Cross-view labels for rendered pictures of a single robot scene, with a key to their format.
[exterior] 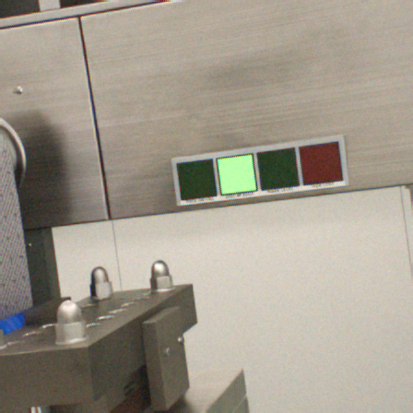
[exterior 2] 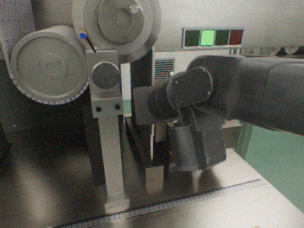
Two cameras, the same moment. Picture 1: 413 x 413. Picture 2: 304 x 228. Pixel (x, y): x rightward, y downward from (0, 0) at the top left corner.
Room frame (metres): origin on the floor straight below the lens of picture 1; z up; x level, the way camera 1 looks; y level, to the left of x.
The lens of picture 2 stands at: (0.76, 0.54, 1.25)
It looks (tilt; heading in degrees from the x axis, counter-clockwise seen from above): 25 degrees down; 328
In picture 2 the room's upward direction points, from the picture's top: straight up
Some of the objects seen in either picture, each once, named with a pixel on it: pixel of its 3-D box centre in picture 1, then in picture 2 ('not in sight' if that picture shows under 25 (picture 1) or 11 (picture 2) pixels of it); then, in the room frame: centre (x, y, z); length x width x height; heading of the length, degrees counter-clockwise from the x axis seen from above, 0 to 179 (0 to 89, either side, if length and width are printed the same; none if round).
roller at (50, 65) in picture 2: not in sight; (59, 56); (1.27, 0.47, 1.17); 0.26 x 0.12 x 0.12; 164
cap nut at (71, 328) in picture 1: (70, 320); not in sight; (1.05, 0.17, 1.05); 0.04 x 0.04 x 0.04
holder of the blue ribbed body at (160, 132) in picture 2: not in sight; (148, 111); (1.21, 0.27, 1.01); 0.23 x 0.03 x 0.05; 164
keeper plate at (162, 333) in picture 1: (168, 356); not in sight; (1.21, 0.07, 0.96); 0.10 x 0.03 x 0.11; 164
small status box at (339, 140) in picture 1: (257, 171); (214, 37); (1.32, -0.08, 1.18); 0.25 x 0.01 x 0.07; 74
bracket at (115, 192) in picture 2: not in sight; (109, 136); (1.08, 0.43, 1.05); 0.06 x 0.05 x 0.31; 164
